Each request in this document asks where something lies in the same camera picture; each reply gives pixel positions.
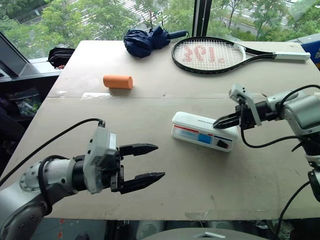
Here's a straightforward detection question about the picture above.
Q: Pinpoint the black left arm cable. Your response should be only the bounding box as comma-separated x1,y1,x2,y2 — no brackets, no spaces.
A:
0,118,107,187

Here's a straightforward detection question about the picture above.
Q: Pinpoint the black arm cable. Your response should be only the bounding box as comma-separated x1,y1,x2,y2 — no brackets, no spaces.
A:
0,118,107,187
240,84,320,153

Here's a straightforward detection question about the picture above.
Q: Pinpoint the navy blue folded umbrella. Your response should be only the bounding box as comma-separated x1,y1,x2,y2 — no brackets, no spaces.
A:
123,25,188,59

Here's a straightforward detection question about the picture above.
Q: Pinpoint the dark window frame post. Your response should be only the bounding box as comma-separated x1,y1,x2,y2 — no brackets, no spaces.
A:
192,0,214,38

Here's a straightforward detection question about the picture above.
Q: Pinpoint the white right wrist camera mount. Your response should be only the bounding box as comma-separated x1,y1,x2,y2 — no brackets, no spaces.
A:
228,83,263,127

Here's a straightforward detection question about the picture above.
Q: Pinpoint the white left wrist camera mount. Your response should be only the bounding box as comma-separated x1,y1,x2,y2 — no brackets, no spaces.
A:
83,125,119,195

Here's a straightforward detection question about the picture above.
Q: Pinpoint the white plastic pencil case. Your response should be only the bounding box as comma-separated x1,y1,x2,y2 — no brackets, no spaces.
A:
171,111,240,154

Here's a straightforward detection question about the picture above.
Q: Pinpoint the black and white tennis racket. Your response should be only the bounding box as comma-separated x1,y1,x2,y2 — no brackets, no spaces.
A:
171,36,312,75

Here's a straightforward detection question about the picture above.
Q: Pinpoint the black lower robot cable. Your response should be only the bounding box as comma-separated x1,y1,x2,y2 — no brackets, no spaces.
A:
276,180,312,240

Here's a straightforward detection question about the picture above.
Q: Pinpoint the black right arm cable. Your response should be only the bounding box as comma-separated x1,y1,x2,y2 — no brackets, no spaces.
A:
240,84,320,153

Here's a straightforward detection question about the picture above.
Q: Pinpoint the blue box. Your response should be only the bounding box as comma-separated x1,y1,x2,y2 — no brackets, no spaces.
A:
301,34,320,70

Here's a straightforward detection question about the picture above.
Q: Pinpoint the orange cylinder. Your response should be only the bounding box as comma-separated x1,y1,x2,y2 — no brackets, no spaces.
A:
102,74,134,90

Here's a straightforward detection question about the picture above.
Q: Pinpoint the clear bag with green items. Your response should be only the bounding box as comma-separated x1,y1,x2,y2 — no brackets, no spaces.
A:
13,93,42,117

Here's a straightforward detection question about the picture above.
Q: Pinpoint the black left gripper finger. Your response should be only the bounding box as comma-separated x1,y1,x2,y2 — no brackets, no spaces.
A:
119,171,166,195
119,143,159,159

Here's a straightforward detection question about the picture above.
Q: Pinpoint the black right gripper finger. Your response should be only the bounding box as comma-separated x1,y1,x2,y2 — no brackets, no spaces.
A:
216,112,241,124
212,119,241,130

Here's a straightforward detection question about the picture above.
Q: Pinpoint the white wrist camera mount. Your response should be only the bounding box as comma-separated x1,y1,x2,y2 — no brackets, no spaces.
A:
83,125,119,195
228,83,263,127

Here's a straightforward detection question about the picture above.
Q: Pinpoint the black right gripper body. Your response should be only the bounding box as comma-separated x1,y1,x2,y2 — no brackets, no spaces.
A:
234,98,259,130

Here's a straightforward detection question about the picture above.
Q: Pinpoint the grey rounded robot body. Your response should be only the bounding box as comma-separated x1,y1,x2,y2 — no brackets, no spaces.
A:
141,226,279,240

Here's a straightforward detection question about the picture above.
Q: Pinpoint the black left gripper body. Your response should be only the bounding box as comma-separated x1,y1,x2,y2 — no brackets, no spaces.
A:
100,146,126,193

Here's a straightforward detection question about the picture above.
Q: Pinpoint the black bag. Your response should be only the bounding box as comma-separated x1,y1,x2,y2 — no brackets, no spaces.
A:
47,47,76,69

